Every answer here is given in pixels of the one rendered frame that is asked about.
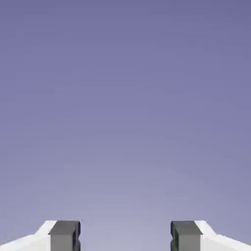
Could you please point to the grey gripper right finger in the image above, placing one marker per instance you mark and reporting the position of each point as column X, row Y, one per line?
column 187, row 238

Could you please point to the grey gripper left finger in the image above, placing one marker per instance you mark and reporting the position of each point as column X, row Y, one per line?
column 62, row 238

